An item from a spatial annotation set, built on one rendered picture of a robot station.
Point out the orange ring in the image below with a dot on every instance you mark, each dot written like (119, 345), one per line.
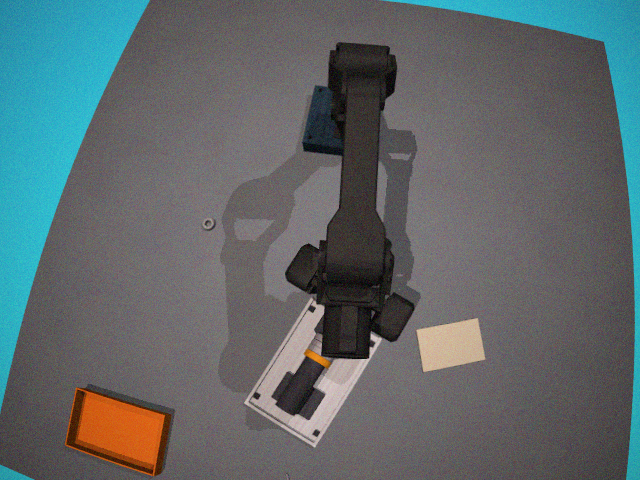
(324, 362)

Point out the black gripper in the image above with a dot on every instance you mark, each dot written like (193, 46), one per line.
(387, 322)

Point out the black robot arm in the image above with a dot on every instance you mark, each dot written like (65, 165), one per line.
(356, 255)

